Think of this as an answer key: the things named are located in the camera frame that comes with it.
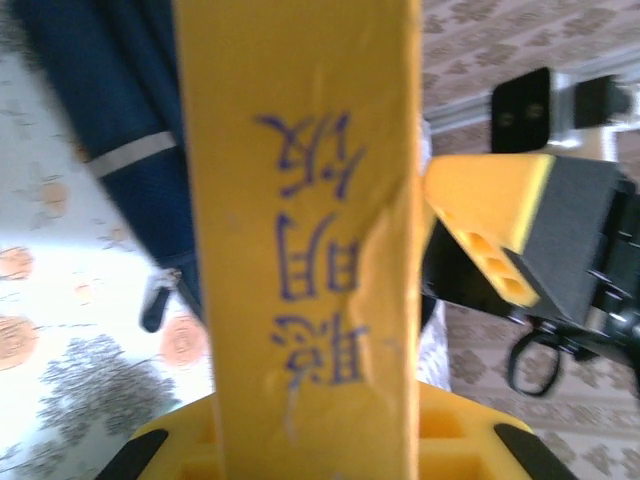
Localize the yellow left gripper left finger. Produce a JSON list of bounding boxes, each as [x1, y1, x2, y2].
[[97, 394, 221, 480]]

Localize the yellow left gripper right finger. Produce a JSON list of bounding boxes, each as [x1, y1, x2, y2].
[[418, 382, 569, 480]]

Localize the yellow book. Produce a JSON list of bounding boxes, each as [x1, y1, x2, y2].
[[172, 0, 426, 480]]

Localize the navy blue backpack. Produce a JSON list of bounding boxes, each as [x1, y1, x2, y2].
[[9, 0, 206, 334]]

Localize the floral tablecloth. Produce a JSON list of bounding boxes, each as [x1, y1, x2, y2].
[[0, 49, 451, 480]]

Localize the thin black wire loop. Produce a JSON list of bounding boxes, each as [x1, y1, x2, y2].
[[508, 329, 562, 397]]

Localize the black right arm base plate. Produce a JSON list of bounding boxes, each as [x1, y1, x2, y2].
[[489, 67, 551, 154]]

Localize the aluminium mounting rail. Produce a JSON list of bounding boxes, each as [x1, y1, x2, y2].
[[424, 69, 640, 144]]

